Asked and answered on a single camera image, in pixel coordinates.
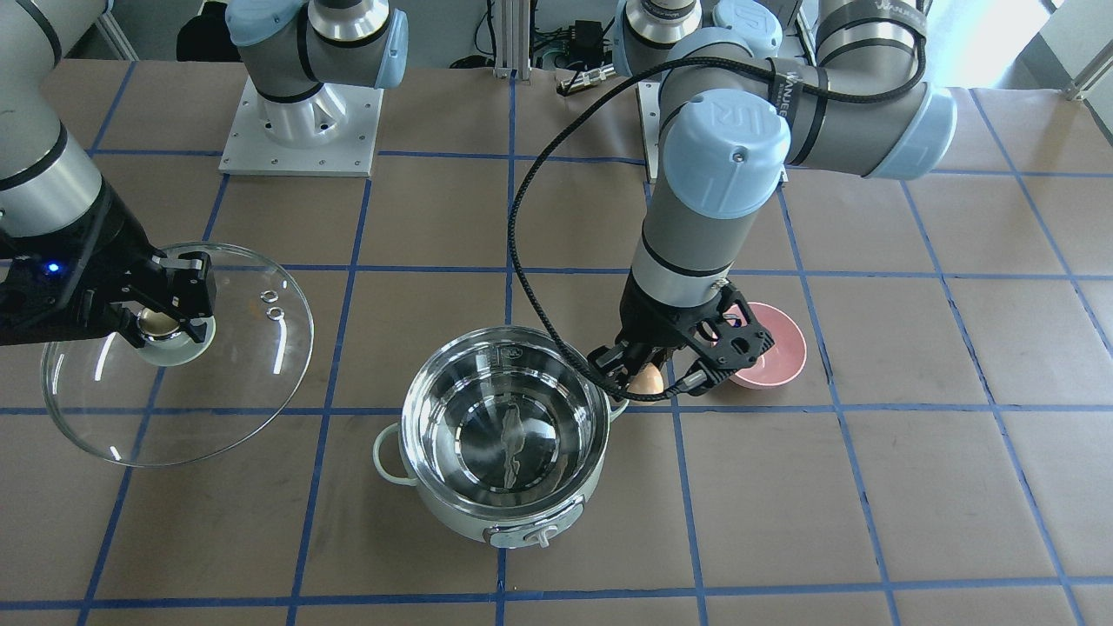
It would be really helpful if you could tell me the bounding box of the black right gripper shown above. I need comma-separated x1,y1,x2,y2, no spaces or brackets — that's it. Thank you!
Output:
1,183,216,349

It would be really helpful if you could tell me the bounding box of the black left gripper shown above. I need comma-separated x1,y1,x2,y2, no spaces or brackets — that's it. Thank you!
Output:
588,274,727,392

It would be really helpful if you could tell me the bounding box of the brown egg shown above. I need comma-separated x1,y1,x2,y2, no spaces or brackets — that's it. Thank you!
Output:
626,363,664,397

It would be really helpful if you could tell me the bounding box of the glass pot lid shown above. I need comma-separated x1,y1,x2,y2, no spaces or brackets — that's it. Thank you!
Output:
41,242,315,468

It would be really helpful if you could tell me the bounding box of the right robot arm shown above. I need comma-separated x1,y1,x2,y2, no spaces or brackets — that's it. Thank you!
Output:
3,1,408,349

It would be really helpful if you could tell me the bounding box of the pale green electric pot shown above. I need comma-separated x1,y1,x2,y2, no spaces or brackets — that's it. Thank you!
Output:
372,325,627,549

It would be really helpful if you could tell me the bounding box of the pink bowl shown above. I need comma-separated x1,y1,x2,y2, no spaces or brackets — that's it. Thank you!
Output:
730,302,808,390

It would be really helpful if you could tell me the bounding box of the black power brick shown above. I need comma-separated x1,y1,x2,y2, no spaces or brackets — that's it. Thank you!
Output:
568,20,605,67

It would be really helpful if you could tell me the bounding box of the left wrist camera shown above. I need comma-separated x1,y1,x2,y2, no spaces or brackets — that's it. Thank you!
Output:
684,296,775,395

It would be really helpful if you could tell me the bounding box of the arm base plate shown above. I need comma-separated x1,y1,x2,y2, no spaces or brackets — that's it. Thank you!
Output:
636,82,661,185
218,82,384,178

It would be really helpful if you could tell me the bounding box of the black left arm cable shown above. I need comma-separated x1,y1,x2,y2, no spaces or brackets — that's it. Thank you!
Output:
508,17,930,403

